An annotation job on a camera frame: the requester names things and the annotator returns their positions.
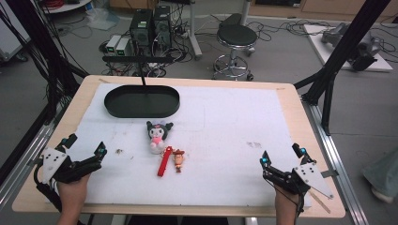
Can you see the white foam mat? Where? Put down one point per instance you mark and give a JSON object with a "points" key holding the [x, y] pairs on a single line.
{"points": [[219, 131]]}

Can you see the person's right hand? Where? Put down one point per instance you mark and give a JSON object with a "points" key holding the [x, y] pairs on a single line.
{"points": [[286, 203]]}

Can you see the flat wooden stick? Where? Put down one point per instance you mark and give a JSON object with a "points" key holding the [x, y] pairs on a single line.
{"points": [[320, 202]]}

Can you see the grey machine on board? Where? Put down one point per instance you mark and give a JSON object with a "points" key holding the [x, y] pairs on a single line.
{"points": [[366, 50]]}

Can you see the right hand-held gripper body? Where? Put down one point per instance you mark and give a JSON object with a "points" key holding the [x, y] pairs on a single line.
{"points": [[309, 176]]}

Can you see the black round stool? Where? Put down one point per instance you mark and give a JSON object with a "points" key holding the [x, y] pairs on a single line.
{"points": [[236, 37]]}

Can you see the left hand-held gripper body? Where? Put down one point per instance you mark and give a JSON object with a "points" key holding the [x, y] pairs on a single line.
{"points": [[53, 162]]}

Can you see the clear plastic bag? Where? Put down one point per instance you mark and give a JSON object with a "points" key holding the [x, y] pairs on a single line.
{"points": [[101, 18]]}

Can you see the person's left hand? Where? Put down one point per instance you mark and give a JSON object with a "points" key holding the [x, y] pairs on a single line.
{"points": [[73, 195]]}

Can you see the black metal frame strut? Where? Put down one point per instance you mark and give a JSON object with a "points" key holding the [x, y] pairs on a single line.
{"points": [[47, 56], [341, 53]]}

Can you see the large black computer tower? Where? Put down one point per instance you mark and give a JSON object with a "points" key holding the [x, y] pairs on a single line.
{"points": [[141, 29]]}

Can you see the small white box device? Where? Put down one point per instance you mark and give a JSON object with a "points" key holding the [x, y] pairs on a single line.
{"points": [[123, 47], [112, 43]]}

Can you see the round white table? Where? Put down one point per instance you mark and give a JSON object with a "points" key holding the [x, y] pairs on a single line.
{"points": [[68, 6]]}

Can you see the white cabinet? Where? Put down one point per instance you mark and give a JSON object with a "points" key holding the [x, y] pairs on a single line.
{"points": [[11, 34]]}

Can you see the grey metal desk leg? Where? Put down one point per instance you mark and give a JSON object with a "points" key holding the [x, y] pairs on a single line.
{"points": [[194, 34]]}

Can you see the aluminium rail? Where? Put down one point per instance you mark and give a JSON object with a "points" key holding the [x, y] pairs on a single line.
{"points": [[22, 175], [334, 156]]}

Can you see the slim black computer tower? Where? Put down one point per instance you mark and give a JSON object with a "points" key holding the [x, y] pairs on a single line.
{"points": [[162, 26]]}

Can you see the white floor board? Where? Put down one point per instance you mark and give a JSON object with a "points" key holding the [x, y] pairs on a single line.
{"points": [[319, 47]]}

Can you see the black tape strip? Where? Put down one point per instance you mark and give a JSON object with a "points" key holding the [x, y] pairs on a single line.
{"points": [[330, 173], [33, 162]]}

